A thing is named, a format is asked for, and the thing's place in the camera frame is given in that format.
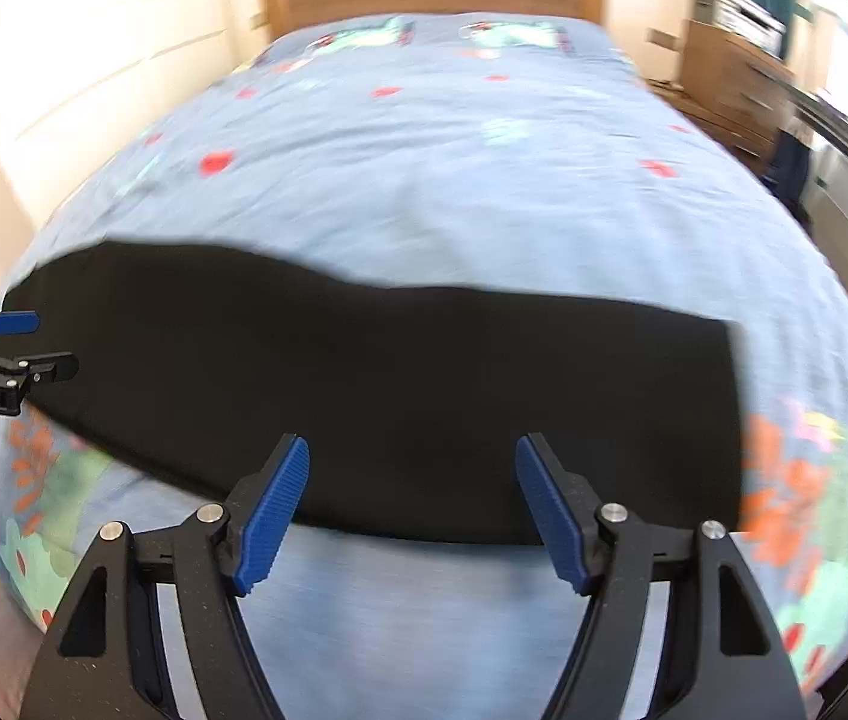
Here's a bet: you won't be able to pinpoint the wooden dresser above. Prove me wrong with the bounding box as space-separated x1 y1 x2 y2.
675 19 797 160

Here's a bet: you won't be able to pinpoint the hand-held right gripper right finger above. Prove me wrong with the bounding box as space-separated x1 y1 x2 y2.
515 433 807 720

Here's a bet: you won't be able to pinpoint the black pants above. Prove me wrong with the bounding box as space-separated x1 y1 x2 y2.
0 238 752 547

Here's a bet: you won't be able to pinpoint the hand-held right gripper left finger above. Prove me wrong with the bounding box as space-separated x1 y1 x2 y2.
20 433 312 720

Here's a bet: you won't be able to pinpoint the black bag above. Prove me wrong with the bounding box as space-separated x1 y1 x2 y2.
764 131 816 220

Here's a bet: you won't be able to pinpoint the white printer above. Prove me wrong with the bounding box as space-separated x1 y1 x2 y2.
689 0 789 57

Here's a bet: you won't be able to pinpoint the dark-edged desk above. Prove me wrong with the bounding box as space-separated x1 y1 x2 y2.
787 79 848 226

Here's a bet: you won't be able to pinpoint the blue printed bedsheet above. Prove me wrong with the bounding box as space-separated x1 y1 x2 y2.
0 11 848 720

